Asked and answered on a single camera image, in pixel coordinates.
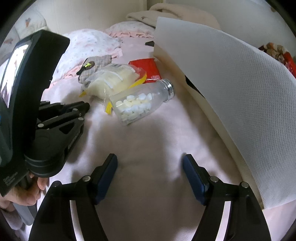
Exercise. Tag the pink ruffled floral pillow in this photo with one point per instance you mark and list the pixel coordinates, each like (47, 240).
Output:
(133, 29)

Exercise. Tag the zip bag with cream contents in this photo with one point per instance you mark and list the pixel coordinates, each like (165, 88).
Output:
(110, 80)

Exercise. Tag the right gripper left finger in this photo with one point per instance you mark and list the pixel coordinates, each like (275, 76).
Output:
(54, 219)

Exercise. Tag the black smartphone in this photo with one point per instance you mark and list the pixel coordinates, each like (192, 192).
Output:
(149, 43)

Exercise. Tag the floral white quilt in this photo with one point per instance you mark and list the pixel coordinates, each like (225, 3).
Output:
(85, 43)

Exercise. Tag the person's left hand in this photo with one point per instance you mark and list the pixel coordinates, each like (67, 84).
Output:
(25, 197)

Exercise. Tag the plaid fabric pouch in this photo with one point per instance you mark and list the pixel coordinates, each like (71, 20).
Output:
(91, 65)

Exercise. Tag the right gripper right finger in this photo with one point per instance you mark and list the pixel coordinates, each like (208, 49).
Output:
(246, 220)

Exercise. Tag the grey fabric storage bin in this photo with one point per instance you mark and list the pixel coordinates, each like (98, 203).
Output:
(249, 98)

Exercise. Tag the clear bottle with white tablets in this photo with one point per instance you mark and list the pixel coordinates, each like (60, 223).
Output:
(137, 102)

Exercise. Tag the pink bed sheet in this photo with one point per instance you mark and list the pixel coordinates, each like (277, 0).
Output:
(150, 197)

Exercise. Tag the red flat packet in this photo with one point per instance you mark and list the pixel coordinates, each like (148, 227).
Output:
(150, 67)

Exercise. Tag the cream folded blanket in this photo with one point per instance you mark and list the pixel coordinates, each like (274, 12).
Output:
(174, 11)

